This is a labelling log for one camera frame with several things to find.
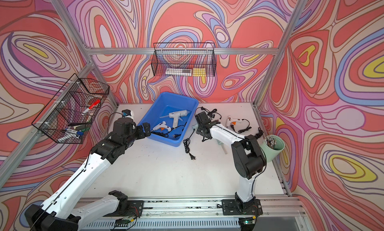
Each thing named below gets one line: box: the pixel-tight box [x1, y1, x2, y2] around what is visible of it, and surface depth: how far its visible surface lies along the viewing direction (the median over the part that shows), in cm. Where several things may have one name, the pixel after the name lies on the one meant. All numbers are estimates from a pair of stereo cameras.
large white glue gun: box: [159, 110, 188, 128], surface depth 110 cm
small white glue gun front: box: [150, 121, 172, 132], surface depth 104 cm
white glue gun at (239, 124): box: [225, 115, 249, 132], surface depth 110 cm
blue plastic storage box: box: [138, 91, 200, 147], surface depth 107 cm
